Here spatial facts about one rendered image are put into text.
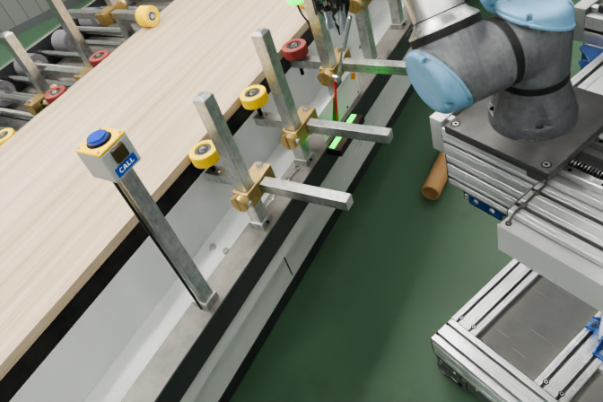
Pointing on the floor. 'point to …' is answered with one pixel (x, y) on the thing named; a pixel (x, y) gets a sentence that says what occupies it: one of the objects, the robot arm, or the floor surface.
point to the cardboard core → (436, 179)
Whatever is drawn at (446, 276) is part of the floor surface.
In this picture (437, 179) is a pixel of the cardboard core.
